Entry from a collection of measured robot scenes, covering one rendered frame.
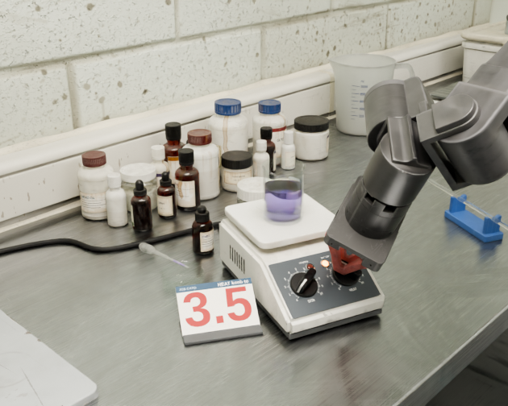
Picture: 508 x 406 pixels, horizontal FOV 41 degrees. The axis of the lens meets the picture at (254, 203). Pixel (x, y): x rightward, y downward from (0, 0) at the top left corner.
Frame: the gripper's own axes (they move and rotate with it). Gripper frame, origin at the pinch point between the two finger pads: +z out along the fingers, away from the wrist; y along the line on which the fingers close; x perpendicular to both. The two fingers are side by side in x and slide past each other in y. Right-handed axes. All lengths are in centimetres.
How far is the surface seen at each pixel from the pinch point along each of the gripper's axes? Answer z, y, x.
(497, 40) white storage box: 27, -108, 10
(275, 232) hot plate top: 1.3, -0.4, -8.8
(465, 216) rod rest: 10.8, -28.6, 13.5
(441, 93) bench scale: 32, -84, 3
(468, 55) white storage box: 35, -109, 5
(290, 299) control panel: 1.6, 6.8, -3.3
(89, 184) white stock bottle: 19.7, -5.8, -38.4
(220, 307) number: 5.9, 9.6, -10.0
